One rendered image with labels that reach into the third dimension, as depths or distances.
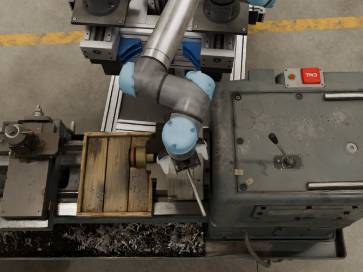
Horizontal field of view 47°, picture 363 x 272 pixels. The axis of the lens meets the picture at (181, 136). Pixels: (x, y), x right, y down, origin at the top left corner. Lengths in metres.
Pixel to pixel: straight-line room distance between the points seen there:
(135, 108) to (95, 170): 0.92
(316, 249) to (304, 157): 0.77
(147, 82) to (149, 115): 1.62
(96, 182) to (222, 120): 0.63
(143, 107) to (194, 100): 1.69
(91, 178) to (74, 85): 1.37
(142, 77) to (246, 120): 0.53
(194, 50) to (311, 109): 0.60
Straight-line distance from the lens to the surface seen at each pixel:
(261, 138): 1.38
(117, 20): 1.76
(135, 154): 1.51
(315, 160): 1.39
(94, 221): 1.90
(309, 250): 2.05
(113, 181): 1.73
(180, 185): 1.41
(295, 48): 3.13
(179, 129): 0.89
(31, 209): 1.70
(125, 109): 2.62
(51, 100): 3.02
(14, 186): 1.76
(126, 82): 0.98
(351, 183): 1.37
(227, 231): 1.84
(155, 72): 0.97
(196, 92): 0.94
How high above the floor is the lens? 2.51
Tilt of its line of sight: 67 degrees down
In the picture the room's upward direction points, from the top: 5 degrees counter-clockwise
